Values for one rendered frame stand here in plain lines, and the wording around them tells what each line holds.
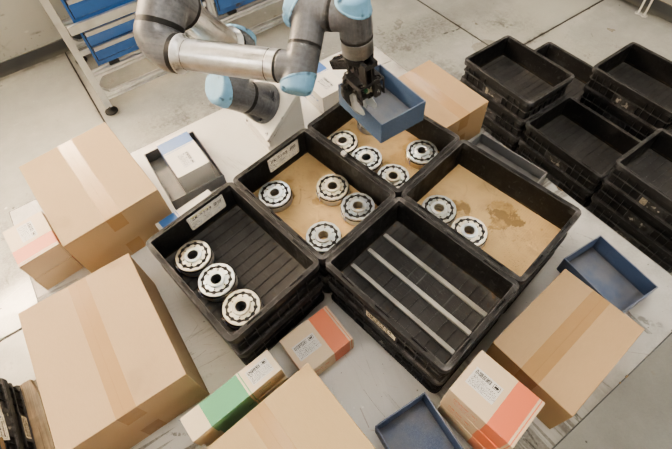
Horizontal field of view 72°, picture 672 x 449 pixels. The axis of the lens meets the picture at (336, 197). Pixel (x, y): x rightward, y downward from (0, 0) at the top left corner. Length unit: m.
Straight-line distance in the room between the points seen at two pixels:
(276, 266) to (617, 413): 1.49
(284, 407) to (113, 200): 0.81
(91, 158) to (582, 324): 1.52
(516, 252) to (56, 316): 1.24
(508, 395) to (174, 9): 1.16
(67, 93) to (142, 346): 2.61
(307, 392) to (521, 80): 1.81
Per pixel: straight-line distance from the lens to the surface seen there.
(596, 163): 2.33
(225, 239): 1.41
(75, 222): 1.55
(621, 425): 2.24
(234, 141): 1.84
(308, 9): 1.05
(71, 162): 1.72
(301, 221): 1.40
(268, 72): 1.05
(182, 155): 1.72
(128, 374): 1.26
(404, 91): 1.33
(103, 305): 1.36
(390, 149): 1.56
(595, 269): 1.60
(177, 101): 3.22
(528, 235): 1.43
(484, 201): 1.47
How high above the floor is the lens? 1.99
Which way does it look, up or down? 54 degrees down
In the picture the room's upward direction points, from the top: 5 degrees counter-clockwise
